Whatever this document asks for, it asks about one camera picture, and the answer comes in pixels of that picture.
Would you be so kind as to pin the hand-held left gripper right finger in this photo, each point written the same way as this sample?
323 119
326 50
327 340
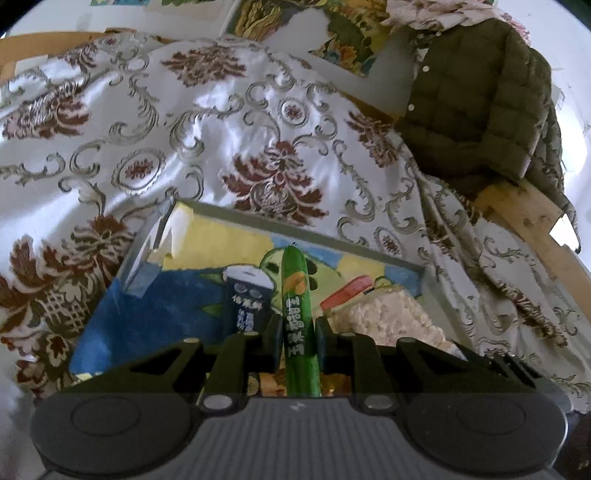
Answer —
323 344

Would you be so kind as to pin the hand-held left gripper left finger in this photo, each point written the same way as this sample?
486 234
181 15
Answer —
272 344

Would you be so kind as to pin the gold snack packet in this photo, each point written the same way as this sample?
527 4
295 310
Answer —
270 385

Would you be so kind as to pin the green sausage stick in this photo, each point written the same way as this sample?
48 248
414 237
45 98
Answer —
298 300

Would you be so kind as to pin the dark blue snack packet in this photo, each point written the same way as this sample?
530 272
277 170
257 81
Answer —
244 300

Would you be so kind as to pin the red sausage stick packet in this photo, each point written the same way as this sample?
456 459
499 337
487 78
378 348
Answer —
344 293

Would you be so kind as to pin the clear rice cracker packet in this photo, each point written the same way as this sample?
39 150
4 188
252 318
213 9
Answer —
383 318

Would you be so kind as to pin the grey tray with cartoon print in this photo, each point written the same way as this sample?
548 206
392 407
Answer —
161 300

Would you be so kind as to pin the floral printed blanket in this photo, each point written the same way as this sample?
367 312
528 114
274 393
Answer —
138 115

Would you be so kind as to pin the olive quilted jacket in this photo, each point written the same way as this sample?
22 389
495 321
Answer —
471 101

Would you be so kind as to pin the pale floral cloth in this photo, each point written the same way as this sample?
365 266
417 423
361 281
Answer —
438 14

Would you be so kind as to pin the torn colourful wall poster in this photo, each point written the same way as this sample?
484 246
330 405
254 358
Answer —
351 37

